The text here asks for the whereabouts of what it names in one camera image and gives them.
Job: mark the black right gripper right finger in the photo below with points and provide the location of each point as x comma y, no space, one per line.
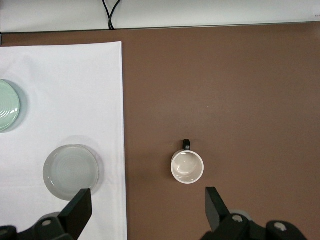
215,210

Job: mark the white square cloth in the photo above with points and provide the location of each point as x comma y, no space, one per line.
75,100

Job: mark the green ribbed plate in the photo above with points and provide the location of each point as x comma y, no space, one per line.
7,107

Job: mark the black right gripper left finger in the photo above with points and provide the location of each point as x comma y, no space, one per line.
77,212

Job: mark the gray ribbed plate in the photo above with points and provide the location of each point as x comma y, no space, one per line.
70,170

